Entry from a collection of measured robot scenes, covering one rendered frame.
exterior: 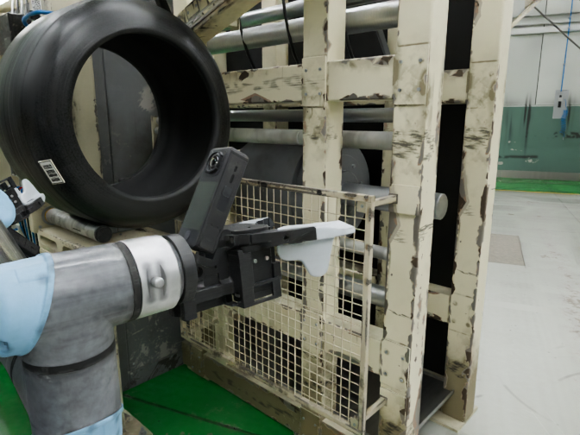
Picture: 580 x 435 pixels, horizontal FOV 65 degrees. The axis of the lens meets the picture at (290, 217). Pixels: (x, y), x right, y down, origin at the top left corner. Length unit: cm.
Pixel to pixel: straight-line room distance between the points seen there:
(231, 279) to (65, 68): 78
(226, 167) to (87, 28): 78
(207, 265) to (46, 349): 16
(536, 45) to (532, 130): 160
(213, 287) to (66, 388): 16
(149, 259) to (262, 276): 13
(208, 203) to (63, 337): 18
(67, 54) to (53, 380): 85
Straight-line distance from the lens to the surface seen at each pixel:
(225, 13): 157
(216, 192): 46
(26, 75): 118
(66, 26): 120
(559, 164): 1028
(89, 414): 45
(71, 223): 138
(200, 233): 46
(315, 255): 50
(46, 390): 44
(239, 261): 47
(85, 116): 161
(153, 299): 43
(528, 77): 1027
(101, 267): 41
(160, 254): 43
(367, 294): 123
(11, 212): 78
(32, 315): 40
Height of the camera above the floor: 119
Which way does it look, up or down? 12 degrees down
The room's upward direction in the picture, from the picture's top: straight up
